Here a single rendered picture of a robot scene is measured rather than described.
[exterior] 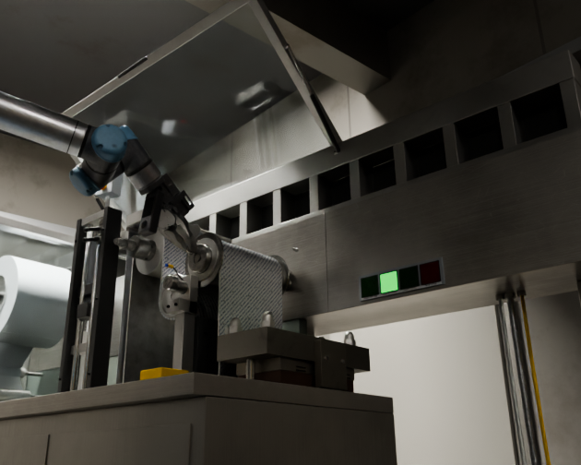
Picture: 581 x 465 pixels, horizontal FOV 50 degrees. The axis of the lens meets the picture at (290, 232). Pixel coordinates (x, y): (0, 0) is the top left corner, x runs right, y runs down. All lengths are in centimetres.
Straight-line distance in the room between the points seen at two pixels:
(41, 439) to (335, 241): 90
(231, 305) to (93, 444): 46
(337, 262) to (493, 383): 121
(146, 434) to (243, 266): 56
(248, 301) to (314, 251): 29
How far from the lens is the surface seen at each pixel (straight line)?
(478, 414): 281
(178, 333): 160
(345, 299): 172
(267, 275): 172
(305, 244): 185
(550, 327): 273
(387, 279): 164
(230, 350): 146
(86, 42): 405
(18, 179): 511
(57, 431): 156
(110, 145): 139
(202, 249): 163
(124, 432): 134
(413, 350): 303
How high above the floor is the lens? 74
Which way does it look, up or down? 21 degrees up
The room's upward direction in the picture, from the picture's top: 1 degrees counter-clockwise
